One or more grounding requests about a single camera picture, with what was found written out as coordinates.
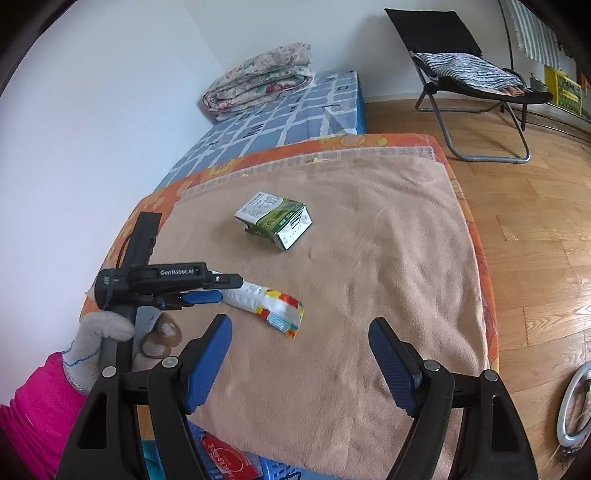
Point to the black folding chair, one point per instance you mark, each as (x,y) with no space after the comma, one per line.
(434,27)

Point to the striped cloth on chair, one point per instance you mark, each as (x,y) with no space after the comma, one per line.
(466,67)

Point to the blue checked mattress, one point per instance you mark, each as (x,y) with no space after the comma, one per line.
(286,120)

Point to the person's left hand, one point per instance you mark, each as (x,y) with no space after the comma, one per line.
(97,334)

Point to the folded floral quilt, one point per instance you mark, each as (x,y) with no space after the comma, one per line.
(258,78)

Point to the metal rack pole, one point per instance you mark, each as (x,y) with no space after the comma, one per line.
(508,37)

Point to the person's left forearm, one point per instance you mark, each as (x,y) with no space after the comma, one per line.
(32,415)

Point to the yellow box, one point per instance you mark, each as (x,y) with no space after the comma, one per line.
(565,92)

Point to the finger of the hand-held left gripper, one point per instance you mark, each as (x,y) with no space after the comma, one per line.
(203,297)
(228,280)

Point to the red cardboard box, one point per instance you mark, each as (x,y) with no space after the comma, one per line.
(226,461)

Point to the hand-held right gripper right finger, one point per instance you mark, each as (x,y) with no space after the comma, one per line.
(392,364)

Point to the beige blanket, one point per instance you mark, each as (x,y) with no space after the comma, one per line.
(369,258)

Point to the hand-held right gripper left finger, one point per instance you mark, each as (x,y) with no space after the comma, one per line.
(210,360)

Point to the green and white drink carton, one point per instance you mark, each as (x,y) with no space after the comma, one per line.
(272,217)

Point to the blue plastic basket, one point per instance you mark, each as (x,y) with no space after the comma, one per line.
(277,473)

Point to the hanging striped cloth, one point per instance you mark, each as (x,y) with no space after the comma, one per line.
(535,37)

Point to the white wrapper with colourful end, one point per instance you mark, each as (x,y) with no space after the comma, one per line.
(258,300)

